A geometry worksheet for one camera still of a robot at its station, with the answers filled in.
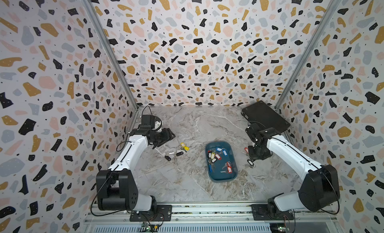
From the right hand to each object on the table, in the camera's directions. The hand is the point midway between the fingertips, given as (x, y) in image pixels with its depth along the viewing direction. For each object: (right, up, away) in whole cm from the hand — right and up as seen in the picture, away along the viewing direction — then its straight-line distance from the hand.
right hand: (256, 157), depth 83 cm
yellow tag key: (-42, +3, +14) cm, 44 cm away
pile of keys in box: (-21, -1, +11) cm, 24 cm away
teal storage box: (-18, -5, +9) cm, 21 cm away
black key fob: (-44, -1, +12) cm, 46 cm away
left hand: (-47, +11, +2) cm, 48 cm away
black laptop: (+15, +25, +27) cm, 40 cm away
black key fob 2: (-51, -3, +9) cm, 52 cm away
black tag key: (0, -5, +8) cm, 9 cm away
